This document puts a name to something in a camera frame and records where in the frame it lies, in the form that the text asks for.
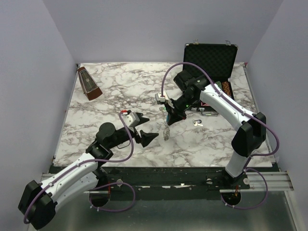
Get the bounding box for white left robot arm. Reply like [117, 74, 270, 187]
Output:
[18, 110, 159, 230]

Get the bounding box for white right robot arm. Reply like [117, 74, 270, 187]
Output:
[155, 70, 266, 189]

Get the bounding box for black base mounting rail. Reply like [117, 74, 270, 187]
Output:
[40, 166, 294, 202]

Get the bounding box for brown wooden metronome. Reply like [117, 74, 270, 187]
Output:
[77, 67, 103, 101]

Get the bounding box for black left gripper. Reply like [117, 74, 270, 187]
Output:
[108, 116, 159, 149]

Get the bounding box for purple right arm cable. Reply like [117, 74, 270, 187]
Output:
[160, 62, 281, 210]

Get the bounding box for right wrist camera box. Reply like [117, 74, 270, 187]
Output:
[155, 92, 174, 108]

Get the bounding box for black poker chip case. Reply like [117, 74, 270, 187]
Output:
[183, 41, 238, 99]

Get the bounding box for key with black tag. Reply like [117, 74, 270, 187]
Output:
[192, 119, 203, 127]

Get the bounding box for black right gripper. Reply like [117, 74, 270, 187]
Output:
[164, 93, 197, 126]

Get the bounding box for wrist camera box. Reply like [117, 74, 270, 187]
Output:
[122, 111, 142, 130]
[155, 92, 174, 108]

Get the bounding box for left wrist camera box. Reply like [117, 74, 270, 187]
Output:
[122, 111, 142, 130]

